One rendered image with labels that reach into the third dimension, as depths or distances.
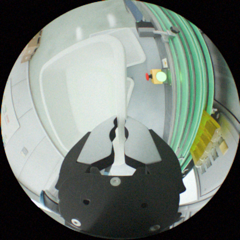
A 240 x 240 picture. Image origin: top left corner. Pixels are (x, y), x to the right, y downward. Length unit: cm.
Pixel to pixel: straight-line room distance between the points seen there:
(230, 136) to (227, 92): 20
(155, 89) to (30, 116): 343
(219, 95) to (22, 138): 380
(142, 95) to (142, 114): 12
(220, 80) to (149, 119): 54
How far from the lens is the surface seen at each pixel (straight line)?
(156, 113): 53
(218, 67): 54
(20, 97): 347
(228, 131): 48
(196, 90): 37
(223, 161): 52
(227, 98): 51
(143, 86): 47
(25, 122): 336
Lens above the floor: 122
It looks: 58 degrees down
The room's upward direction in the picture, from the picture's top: 162 degrees counter-clockwise
